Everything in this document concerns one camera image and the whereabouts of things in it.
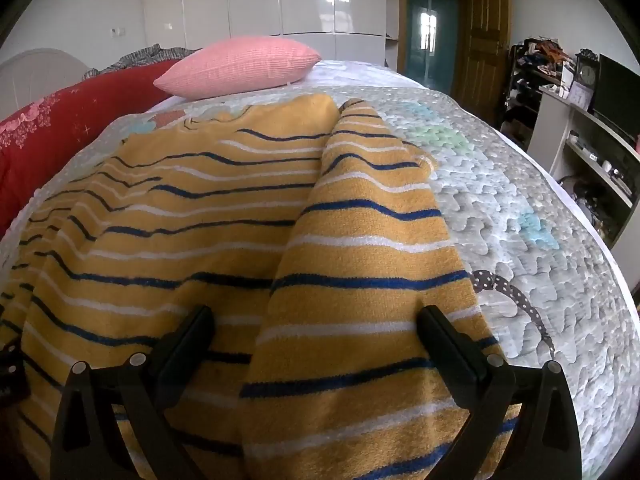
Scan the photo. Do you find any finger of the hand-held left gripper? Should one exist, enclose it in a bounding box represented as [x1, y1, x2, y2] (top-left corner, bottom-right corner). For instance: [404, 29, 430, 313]
[0, 340, 25, 403]

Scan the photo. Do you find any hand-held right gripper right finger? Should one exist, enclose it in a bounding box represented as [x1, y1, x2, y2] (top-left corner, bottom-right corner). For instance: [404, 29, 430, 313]
[417, 305, 583, 480]

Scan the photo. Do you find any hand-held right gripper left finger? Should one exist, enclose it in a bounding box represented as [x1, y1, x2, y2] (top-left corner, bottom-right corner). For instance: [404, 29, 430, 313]
[50, 305, 216, 480]

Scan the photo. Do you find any yellow striped knit garment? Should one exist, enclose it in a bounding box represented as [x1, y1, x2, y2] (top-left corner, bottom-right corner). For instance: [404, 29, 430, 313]
[0, 94, 521, 480]

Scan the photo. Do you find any heart print quilted bedspread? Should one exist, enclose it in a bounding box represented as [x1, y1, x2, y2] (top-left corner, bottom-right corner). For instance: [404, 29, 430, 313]
[0, 80, 628, 480]

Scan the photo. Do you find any white shelf unit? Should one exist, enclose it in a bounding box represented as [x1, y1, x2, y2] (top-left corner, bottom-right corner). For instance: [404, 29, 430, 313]
[527, 85, 640, 251]

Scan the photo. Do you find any red floral quilt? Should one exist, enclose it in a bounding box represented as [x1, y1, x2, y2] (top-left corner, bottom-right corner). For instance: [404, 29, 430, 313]
[0, 60, 188, 238]

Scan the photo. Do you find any cluttered shoe rack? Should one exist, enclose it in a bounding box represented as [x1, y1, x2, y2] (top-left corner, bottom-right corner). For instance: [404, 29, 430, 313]
[500, 37, 576, 148]

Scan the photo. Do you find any pink pillow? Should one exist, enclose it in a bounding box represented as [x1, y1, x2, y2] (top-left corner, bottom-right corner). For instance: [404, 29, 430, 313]
[152, 35, 322, 101]

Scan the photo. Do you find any grey crumpled cloth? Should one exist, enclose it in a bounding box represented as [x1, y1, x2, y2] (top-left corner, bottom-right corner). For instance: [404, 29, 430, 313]
[82, 44, 201, 81]

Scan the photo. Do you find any white headboard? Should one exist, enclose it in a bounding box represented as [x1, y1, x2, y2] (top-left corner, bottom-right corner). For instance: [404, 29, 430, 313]
[0, 48, 91, 108]

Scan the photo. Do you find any dark mantel clock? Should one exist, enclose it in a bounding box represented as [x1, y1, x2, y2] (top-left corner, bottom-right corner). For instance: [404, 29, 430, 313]
[574, 49, 601, 106]

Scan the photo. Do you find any black television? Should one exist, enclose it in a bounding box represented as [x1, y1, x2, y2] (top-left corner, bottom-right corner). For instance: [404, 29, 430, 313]
[592, 53, 640, 136]

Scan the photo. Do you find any brown wooden door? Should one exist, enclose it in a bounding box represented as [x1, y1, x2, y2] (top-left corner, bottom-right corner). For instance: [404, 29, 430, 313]
[452, 0, 511, 126]

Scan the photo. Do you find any teal glass door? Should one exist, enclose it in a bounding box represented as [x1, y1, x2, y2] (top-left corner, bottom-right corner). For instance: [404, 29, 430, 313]
[404, 0, 461, 86]

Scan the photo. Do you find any glossy white wardrobe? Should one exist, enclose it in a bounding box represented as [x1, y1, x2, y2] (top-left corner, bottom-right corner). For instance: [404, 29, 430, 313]
[142, 0, 388, 61]

